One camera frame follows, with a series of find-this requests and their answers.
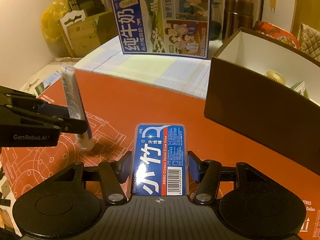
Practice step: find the brown storage box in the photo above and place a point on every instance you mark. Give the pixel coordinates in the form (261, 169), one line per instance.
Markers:
(242, 98)

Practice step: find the blue handheld mini fan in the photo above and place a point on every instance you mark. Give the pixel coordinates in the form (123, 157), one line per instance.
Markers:
(275, 76)

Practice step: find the blue milk carton box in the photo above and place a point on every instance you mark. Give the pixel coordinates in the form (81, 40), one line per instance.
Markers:
(163, 27)

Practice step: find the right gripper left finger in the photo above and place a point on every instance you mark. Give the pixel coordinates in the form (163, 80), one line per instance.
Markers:
(112, 175)

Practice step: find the red Motul cardboard sheet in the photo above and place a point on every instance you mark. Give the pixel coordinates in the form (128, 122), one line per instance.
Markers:
(115, 107)

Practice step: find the quilted beige chair cover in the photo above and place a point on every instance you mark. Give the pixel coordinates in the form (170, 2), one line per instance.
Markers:
(309, 40)

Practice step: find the dark glass jar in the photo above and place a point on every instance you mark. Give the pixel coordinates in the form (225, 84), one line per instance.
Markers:
(216, 20)

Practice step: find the yellow plastic bag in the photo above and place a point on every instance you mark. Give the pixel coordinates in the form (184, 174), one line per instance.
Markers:
(50, 19)

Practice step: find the white cream tube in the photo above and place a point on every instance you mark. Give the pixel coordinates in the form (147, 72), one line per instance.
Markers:
(75, 106)

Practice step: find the red instant rice bowl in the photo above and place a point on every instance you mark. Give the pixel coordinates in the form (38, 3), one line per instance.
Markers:
(276, 33)

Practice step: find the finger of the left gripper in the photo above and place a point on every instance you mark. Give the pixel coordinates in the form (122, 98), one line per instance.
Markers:
(12, 114)
(21, 101)

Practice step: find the green white spray box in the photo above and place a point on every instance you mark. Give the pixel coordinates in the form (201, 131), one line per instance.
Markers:
(301, 89)

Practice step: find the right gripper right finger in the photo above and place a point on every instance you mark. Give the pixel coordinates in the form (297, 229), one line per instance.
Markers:
(207, 174)

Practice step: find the checkered table cloth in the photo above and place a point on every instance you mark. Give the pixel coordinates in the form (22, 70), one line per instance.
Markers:
(182, 74)

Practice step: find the brown metal canister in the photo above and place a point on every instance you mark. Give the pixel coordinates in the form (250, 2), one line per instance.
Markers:
(237, 14)

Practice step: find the green landscape box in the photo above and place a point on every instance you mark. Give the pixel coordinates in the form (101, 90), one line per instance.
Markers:
(46, 83)

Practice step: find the blue dental floss box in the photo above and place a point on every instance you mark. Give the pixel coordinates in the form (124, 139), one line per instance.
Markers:
(160, 163)

